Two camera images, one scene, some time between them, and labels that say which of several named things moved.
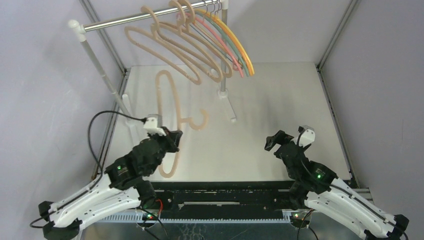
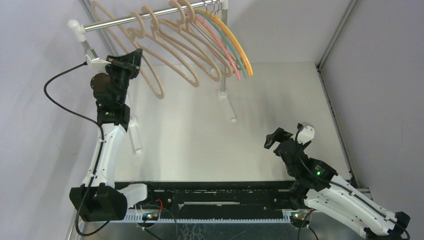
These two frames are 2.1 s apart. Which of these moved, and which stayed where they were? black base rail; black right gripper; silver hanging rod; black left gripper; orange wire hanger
Moved: black left gripper
Stayed: black right gripper; silver hanging rod; black base rail; orange wire hanger
